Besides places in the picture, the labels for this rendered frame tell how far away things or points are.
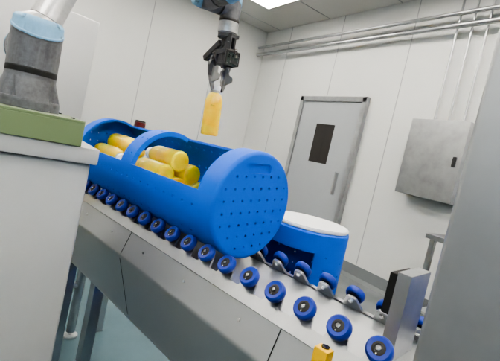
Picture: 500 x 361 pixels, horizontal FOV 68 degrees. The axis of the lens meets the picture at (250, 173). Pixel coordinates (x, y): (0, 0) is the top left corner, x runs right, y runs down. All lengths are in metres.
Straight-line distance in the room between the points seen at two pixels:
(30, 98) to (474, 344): 0.97
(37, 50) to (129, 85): 4.92
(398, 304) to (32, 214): 0.81
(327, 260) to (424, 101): 3.54
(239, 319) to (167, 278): 0.26
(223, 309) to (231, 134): 5.95
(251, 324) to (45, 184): 0.57
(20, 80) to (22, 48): 0.08
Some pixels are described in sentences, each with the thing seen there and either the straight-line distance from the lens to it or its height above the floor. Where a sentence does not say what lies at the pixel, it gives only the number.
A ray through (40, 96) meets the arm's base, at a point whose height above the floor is 1.25.
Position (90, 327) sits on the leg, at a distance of 1.88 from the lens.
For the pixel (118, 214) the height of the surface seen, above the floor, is 0.93.
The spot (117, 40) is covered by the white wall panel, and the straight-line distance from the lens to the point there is 5.97.
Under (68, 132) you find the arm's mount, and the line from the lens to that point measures 0.96.
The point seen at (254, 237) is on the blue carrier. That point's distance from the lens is 0.99.
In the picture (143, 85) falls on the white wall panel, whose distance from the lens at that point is 6.02.
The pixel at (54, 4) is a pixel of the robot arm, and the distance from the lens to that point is 1.24.
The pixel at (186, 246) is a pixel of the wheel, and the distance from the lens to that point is 0.97.
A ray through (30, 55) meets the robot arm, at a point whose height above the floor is 1.34.
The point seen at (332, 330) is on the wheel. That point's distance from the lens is 0.71.
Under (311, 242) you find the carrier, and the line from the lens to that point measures 1.19.
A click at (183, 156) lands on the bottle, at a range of 1.20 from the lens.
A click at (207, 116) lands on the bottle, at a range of 1.43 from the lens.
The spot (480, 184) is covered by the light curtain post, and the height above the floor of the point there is 1.24.
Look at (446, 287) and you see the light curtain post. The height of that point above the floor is 1.15.
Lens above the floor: 1.23
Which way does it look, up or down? 3 degrees down
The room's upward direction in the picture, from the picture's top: 13 degrees clockwise
